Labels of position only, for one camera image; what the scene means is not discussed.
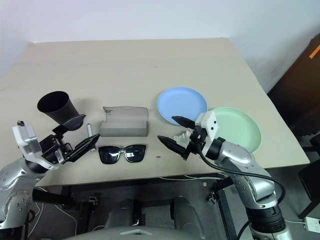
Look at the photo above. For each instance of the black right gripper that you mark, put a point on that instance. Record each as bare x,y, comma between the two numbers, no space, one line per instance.
196,142

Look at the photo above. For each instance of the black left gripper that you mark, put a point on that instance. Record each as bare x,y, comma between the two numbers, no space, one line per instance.
53,150

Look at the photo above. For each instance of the white marker pen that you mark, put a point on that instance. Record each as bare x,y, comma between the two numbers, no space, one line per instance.
89,128

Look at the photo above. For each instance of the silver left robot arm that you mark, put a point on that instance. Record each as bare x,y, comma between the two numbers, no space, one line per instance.
15,200

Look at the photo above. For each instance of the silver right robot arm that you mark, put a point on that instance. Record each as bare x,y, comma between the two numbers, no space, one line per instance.
237,155

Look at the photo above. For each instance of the crumpled white tissue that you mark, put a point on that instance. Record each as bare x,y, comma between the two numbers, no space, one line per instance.
181,137

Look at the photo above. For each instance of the blue plate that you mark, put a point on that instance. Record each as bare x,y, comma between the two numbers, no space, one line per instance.
181,102

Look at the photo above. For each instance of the black cup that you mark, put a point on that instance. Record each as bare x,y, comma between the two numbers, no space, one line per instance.
60,107

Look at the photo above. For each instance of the black sunglasses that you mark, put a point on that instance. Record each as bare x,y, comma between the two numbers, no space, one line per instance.
110,155

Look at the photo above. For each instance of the grey glasses case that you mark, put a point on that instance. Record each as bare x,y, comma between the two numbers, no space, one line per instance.
125,120

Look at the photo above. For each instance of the green plate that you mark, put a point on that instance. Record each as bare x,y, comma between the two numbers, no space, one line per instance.
237,127

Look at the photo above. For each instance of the dark grey rounded shape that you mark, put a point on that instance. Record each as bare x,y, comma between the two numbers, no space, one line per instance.
186,212
122,212

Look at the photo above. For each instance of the grey robot torso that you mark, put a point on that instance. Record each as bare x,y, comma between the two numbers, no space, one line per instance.
140,233

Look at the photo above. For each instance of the brown wooden cabinet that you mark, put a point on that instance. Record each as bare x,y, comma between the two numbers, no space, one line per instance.
295,95

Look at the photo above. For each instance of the orange tape strip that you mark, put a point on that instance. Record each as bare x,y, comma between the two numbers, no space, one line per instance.
314,52

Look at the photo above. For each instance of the white power strip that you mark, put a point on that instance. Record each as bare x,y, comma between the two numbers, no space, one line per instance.
312,223

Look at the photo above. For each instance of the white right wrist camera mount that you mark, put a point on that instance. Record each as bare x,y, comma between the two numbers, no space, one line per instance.
210,120

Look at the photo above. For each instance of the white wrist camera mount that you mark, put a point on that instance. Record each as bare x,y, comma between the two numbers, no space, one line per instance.
210,120
27,142

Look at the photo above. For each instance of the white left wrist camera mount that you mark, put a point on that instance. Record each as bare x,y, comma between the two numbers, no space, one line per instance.
27,142

